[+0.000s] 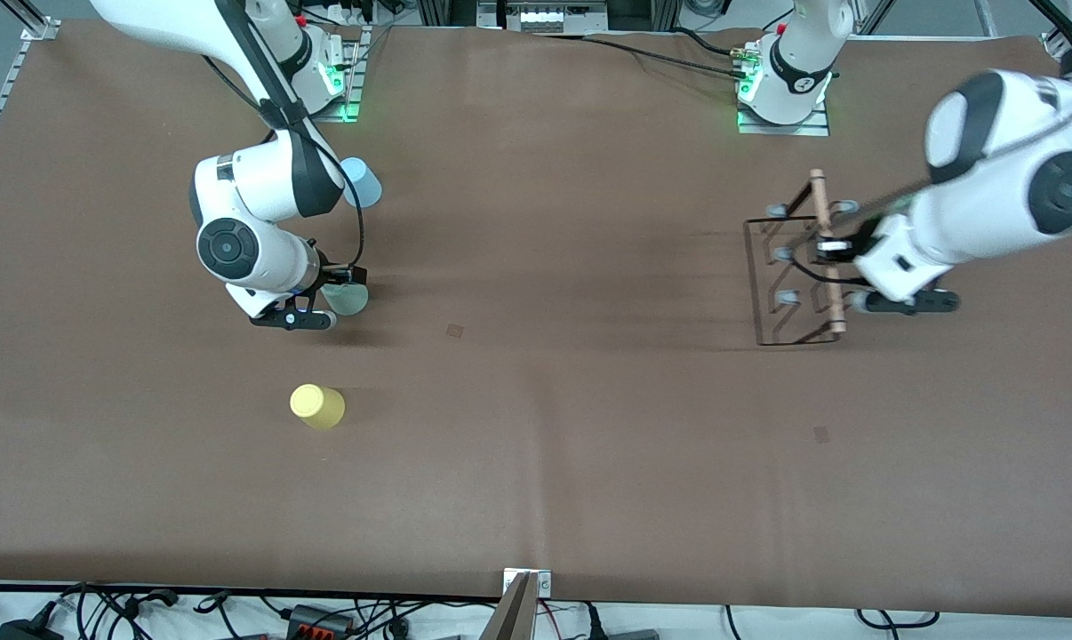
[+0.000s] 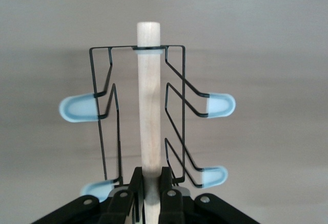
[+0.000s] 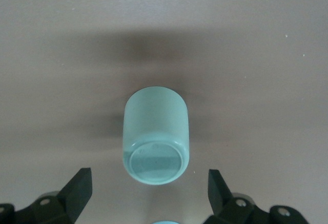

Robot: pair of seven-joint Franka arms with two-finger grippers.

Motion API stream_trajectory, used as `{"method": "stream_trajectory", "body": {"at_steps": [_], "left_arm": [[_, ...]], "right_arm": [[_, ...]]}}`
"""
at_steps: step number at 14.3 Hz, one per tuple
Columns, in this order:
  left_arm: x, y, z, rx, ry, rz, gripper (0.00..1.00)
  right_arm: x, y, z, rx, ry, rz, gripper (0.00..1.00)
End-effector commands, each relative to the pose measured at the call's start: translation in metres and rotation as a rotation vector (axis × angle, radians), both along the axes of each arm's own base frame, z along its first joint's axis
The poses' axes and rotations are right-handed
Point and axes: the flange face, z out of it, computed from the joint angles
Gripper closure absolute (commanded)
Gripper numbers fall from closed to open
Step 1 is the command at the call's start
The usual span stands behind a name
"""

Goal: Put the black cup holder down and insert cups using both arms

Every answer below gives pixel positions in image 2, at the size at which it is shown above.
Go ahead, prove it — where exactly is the black wire cup holder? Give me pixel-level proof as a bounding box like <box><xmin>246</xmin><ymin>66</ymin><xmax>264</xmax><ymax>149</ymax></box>
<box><xmin>58</xmin><ymin>22</ymin><xmax>236</xmax><ymax>224</ymax></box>

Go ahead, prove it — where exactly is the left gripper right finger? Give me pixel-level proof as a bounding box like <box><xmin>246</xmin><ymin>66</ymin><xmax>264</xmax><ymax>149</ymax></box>
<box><xmin>158</xmin><ymin>167</ymin><xmax>259</xmax><ymax>224</ymax></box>

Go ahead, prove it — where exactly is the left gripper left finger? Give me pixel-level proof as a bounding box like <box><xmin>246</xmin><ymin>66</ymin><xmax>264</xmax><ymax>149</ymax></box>
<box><xmin>30</xmin><ymin>167</ymin><xmax>145</xmax><ymax>224</ymax></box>

